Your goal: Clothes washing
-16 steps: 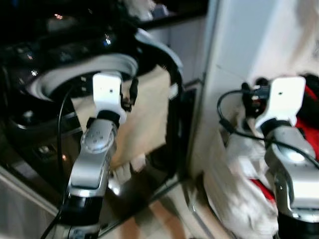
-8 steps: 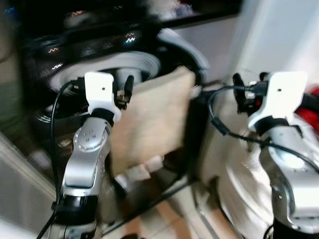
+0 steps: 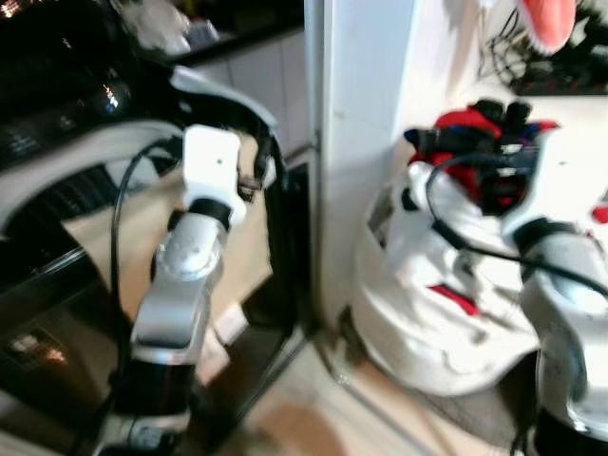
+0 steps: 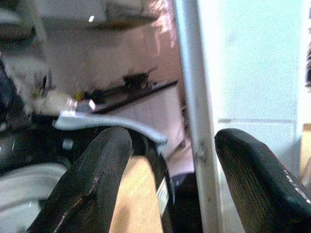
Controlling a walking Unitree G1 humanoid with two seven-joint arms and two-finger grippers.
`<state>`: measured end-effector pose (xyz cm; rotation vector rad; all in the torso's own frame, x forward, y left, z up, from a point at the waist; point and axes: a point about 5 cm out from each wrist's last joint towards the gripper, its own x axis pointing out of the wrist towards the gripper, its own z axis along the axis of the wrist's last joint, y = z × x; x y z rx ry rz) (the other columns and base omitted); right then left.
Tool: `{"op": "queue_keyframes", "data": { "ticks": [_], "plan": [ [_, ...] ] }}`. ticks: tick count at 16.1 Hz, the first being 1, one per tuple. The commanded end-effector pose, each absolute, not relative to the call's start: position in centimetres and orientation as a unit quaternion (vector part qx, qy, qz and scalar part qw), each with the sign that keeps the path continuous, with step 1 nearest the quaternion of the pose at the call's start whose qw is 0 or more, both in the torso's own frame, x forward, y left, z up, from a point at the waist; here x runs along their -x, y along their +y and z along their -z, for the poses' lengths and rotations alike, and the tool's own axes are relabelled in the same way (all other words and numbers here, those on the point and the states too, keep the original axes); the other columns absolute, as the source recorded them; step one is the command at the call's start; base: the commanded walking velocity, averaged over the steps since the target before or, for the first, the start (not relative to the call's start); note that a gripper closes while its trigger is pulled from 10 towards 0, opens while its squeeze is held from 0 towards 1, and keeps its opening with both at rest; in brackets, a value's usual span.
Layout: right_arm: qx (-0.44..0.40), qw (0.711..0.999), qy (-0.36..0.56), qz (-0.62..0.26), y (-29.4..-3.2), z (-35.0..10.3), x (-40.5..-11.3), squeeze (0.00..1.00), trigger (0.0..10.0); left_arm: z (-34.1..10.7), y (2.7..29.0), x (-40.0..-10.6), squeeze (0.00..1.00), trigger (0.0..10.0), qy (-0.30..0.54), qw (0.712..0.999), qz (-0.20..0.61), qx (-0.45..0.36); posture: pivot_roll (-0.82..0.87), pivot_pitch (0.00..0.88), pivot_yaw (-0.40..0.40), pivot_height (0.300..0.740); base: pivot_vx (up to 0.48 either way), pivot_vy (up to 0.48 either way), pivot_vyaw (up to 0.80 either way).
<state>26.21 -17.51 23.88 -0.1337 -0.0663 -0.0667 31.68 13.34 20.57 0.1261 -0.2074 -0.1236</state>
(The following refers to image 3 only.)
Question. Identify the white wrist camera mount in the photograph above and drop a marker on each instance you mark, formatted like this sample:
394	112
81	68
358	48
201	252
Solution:
556	176
211	163

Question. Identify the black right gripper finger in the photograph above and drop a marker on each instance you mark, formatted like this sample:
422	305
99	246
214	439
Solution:
503	114

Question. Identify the white red blue garment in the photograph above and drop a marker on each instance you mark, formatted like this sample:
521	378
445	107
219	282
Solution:
427	304

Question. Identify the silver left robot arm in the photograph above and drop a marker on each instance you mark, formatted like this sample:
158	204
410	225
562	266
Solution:
176	285

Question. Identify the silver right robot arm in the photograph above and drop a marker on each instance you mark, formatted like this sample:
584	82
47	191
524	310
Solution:
570	323

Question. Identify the grey crumpled cloth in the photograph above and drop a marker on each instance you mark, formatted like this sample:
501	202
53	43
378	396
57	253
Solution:
157	24

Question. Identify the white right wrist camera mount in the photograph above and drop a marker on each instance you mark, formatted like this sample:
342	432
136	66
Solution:
556	176

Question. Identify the orange pink plastic object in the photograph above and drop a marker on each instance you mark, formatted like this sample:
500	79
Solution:
549	21

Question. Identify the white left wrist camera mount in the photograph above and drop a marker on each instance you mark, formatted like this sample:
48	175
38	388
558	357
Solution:
211	163

